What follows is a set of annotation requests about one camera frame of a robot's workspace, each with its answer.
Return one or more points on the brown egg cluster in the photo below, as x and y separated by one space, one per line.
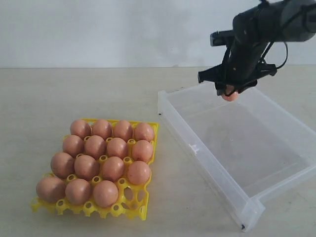
86 167
138 173
230 94
117 147
62 165
142 151
105 193

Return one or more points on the brown egg cluster back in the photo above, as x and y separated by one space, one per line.
230 94

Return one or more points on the yellow plastic egg tray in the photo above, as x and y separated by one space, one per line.
132 199

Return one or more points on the brown egg bin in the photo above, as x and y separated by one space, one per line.
50 189
73 145
78 191
95 146
112 169

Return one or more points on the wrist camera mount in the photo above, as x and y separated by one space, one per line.
220 38

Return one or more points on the brown egg bin front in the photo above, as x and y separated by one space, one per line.
95 146

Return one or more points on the clear plastic bin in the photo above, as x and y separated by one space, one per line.
249 150

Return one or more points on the brown egg cluster front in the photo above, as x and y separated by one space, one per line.
117 147

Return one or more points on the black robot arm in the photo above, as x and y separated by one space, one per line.
253 34

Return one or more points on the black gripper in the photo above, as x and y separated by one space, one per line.
230 79

